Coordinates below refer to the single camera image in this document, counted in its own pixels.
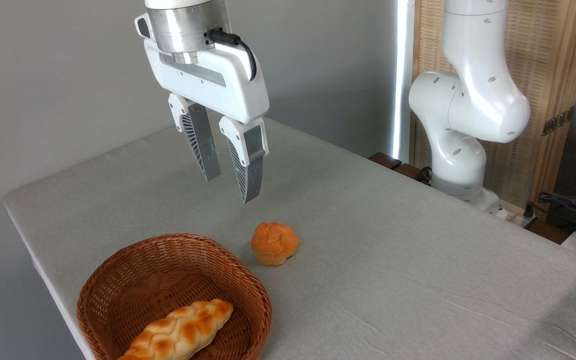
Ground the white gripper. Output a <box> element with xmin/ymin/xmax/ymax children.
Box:
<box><xmin>143</xmin><ymin>39</ymin><xmax>271</xmax><ymax>204</ymax></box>

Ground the braided bread loaf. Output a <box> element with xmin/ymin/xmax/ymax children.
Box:
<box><xmin>117</xmin><ymin>298</ymin><xmax>234</xmax><ymax>360</ymax></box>

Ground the round orange bread bun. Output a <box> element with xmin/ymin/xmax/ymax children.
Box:
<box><xmin>251</xmin><ymin>222</ymin><xmax>300</xmax><ymax>266</ymax></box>

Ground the dark brown wooden block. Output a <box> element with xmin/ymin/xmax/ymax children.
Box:
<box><xmin>368</xmin><ymin>152</ymin><xmax>403</xmax><ymax>171</ymax></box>

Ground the brown wicker basket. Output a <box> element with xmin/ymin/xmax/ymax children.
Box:
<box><xmin>76</xmin><ymin>233</ymin><xmax>273</xmax><ymax>360</ymax></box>

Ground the grey tablecloth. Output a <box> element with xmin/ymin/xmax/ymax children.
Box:
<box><xmin>2</xmin><ymin>117</ymin><xmax>576</xmax><ymax>360</ymax></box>

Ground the white power strip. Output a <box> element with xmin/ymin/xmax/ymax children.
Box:
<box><xmin>497</xmin><ymin>206</ymin><xmax>539</xmax><ymax>229</ymax></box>

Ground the dark metal screen hinge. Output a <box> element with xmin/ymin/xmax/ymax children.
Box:
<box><xmin>542</xmin><ymin>106</ymin><xmax>576</xmax><ymax>137</ymax></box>

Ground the wooden folding screen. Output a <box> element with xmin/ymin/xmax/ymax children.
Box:
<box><xmin>410</xmin><ymin>0</ymin><xmax>576</xmax><ymax>222</ymax></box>

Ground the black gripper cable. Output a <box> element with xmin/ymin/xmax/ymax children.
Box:
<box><xmin>208</xmin><ymin>28</ymin><xmax>258</xmax><ymax>82</ymax></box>

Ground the black cable bundle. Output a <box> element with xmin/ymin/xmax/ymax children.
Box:
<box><xmin>525</xmin><ymin>191</ymin><xmax>576</xmax><ymax>236</ymax></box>

